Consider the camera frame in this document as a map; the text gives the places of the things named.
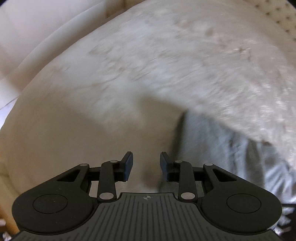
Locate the grey pants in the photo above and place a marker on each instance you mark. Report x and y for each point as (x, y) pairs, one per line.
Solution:
(219, 150)

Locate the cream tufted headboard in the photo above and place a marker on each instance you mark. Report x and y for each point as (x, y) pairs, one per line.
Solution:
(278, 14)

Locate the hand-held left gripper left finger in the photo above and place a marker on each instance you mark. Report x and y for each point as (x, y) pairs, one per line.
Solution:
(128, 165)

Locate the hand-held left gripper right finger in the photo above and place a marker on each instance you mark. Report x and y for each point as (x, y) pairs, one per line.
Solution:
(164, 165)

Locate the white fluffy bed blanket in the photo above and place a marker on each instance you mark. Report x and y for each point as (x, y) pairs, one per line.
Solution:
(115, 81)

